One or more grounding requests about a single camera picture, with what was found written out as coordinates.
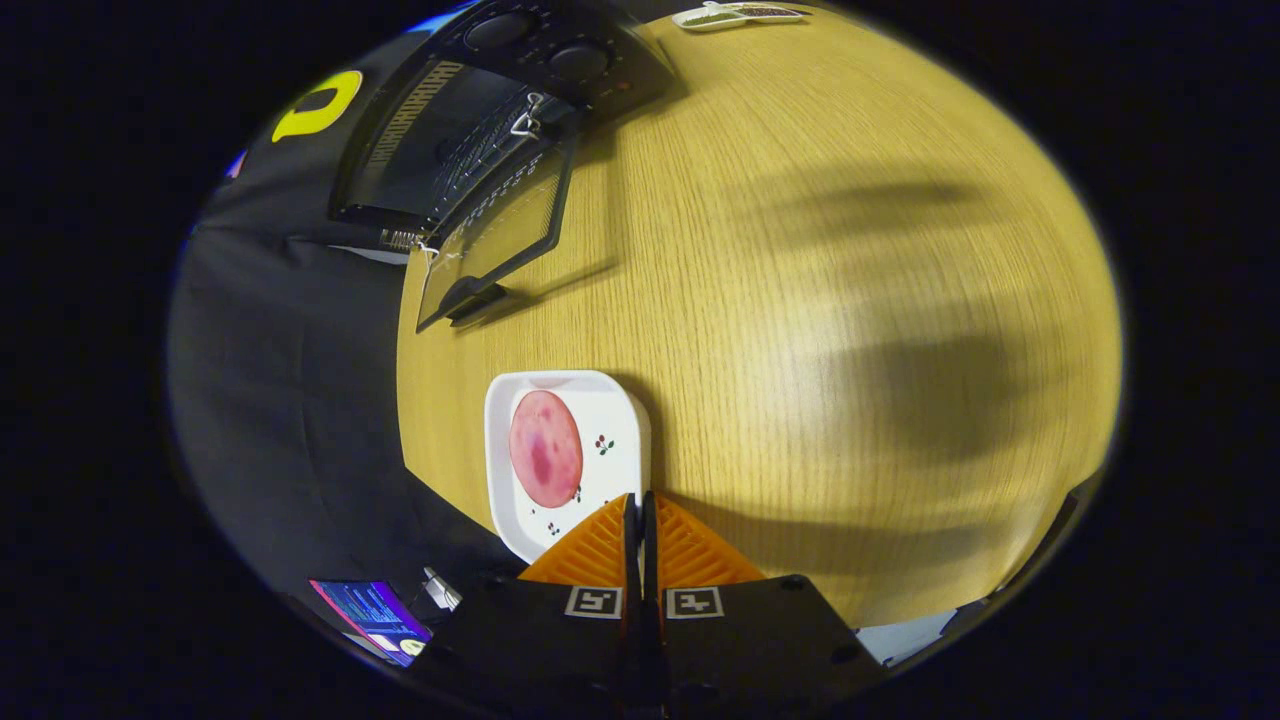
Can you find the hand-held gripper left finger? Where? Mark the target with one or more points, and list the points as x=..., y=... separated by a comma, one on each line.
x=540, y=640

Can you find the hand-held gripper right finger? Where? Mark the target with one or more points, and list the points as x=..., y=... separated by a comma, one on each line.
x=750, y=640

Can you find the white square plate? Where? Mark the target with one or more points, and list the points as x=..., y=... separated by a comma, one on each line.
x=615, y=480

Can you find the black backdrop cloth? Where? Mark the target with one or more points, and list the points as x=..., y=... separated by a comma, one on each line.
x=280, y=380

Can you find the black toaster oven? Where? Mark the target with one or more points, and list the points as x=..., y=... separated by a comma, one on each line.
x=420, y=150

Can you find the round pink ham slice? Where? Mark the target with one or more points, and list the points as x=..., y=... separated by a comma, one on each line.
x=545, y=450

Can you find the white divided bean dish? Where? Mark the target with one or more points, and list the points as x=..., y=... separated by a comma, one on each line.
x=735, y=14

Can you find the white paper sheet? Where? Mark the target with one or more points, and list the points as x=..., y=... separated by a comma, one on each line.
x=905, y=637

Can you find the laptop screen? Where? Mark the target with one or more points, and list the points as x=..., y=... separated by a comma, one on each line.
x=375, y=615

